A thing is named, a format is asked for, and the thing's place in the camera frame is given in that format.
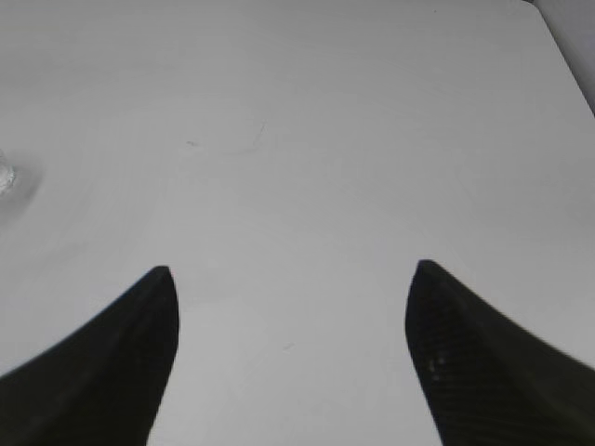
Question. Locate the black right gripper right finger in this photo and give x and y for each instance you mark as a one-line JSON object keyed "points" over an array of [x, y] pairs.
{"points": [[487, 380]]}

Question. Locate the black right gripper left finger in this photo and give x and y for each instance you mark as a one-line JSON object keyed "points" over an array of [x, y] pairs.
{"points": [[104, 383]]}

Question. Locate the transparent plastic cup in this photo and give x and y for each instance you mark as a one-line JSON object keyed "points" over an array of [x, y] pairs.
{"points": [[8, 174]]}

